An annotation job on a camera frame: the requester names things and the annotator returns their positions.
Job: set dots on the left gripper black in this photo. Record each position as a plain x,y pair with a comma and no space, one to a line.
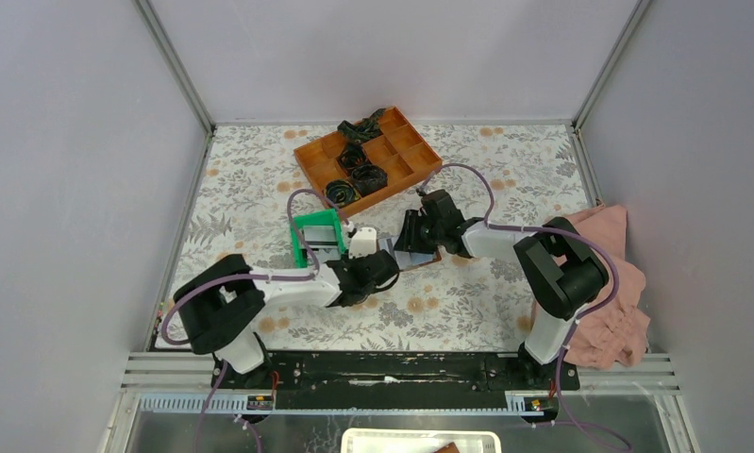
353,258

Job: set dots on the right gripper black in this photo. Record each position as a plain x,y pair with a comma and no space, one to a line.
408,240

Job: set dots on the brown leather card holder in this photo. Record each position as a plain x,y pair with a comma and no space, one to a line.
409,260

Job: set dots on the green plastic card box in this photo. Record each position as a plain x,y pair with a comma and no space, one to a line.
322,231

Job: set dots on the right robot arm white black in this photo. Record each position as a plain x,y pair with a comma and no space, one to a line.
564,270

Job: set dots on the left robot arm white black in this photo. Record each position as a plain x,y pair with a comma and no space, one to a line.
213,312

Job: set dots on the orange wooden compartment tray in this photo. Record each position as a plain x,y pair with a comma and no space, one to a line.
400,151

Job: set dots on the black items in tray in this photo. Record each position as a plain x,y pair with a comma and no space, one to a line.
364,175

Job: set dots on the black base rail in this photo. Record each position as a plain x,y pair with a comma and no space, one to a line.
404,381

